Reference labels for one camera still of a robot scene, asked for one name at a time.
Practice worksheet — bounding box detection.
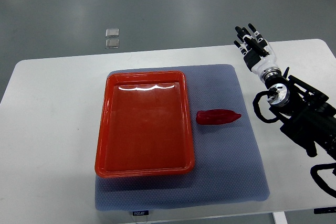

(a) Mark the red pepper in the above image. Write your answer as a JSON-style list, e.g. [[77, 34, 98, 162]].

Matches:
[[196, 109, 241, 125]]

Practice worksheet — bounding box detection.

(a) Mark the white table leg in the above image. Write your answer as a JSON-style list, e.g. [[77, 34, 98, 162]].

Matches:
[[272, 211, 288, 224]]

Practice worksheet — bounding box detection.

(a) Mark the lower metal floor plate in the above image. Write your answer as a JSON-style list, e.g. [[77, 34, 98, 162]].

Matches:
[[105, 38, 120, 49]]

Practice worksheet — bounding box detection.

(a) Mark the black cable loop lower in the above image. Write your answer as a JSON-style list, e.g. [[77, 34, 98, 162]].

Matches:
[[310, 162, 336, 197]]

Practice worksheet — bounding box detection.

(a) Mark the black table label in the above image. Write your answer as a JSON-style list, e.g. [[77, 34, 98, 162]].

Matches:
[[132, 210, 149, 216], [313, 207, 336, 214]]

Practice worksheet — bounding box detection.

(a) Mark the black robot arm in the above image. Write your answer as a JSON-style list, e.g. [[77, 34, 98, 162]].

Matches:
[[253, 67, 335, 158]]

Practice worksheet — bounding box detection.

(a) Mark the black table label right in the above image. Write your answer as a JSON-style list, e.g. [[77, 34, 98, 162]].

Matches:
[[313, 207, 336, 214]]

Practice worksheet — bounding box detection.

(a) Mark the red plastic tray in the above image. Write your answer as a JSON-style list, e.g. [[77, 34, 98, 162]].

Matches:
[[94, 71, 195, 179]]

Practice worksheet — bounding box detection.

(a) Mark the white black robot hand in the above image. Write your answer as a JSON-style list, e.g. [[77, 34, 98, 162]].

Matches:
[[234, 23, 278, 77]]

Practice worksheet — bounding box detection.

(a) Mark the metal floor plate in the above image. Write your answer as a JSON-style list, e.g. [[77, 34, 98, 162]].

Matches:
[[105, 38, 120, 49], [106, 28, 119, 38]]

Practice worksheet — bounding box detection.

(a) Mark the upper metal floor plate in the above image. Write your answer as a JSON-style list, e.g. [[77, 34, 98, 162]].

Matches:
[[106, 28, 119, 38]]

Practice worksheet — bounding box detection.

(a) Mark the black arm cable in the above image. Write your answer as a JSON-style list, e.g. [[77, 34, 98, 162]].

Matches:
[[252, 90, 283, 123]]

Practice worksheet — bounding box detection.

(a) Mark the black table label left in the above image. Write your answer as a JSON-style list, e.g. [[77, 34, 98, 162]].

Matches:
[[132, 210, 149, 216]]

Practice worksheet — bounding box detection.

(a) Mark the grey-blue mesh mat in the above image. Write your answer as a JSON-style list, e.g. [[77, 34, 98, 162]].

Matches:
[[95, 64, 269, 211]]

